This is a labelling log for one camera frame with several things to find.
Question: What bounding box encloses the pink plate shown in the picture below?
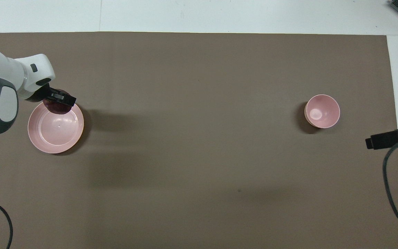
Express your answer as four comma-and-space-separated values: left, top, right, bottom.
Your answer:
28, 100, 84, 154

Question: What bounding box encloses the pink bowl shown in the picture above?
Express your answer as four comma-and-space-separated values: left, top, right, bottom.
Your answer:
304, 94, 340, 129

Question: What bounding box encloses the dark red apple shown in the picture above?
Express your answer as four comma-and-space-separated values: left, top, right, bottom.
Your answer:
44, 89, 72, 114

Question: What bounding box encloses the brown table mat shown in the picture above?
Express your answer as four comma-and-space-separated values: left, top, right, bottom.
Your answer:
0, 32, 398, 249

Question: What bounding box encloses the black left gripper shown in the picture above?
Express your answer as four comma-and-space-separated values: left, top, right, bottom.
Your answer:
25, 82, 77, 106

